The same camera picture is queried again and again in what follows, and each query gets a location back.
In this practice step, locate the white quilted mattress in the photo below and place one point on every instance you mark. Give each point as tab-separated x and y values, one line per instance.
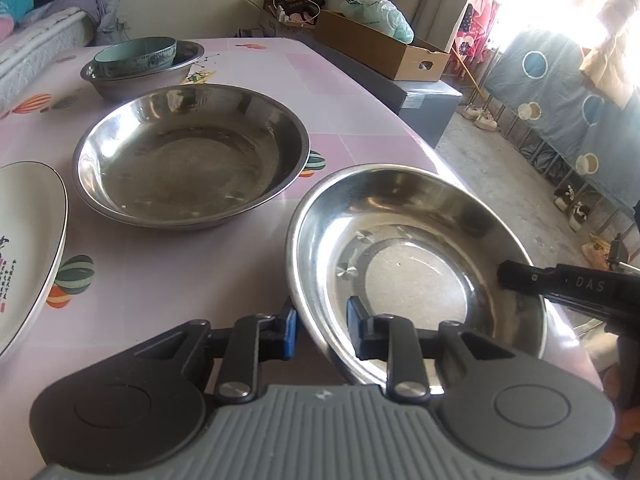
35	60

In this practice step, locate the pink printed tablecloth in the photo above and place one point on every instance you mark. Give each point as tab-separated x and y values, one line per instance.
165	270

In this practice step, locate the teal striped cloth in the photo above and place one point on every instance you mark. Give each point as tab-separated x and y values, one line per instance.
15	2

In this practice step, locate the metal rack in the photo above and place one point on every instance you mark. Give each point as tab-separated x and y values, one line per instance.
530	135

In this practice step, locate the pink hanging clothes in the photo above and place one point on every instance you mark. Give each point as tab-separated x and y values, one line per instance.
477	30

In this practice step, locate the large steel basin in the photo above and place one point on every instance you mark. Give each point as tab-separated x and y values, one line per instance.
190	160

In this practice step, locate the teal ceramic bowl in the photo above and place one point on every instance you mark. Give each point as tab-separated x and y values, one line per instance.
135	60

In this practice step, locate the purple grey blanket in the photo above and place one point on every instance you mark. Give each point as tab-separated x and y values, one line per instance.
95	10

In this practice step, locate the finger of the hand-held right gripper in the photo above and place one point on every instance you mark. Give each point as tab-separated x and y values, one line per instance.
520	277

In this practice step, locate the wooden stick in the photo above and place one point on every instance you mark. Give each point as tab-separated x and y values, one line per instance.
467	72

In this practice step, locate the white ceramic plate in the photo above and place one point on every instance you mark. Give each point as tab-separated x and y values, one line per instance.
30	240

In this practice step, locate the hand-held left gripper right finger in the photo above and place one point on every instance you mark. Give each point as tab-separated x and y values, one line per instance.
354	322

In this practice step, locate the blue cloth with circles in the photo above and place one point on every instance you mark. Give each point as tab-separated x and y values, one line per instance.
560	90

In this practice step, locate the pale green plastic bag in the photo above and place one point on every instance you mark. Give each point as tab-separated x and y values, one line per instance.
380	15

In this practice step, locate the cream hanging cloth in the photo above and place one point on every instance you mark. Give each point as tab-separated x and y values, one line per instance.
615	45

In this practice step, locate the person's right hand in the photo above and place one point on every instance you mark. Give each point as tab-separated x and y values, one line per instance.
611	385

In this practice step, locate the long cardboard box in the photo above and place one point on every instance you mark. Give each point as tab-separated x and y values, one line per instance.
400	62

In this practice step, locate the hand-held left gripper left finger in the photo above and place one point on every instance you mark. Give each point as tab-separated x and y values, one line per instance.
292	332

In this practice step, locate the small cardboard box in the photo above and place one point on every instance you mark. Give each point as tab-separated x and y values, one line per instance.
265	22

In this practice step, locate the black and white sneaker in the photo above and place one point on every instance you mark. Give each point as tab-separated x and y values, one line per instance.
580	215
564	199

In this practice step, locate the white shoe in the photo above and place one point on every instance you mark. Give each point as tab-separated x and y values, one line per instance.
486	121
469	111

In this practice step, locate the medium steel bowl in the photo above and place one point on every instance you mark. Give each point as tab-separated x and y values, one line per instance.
150	82

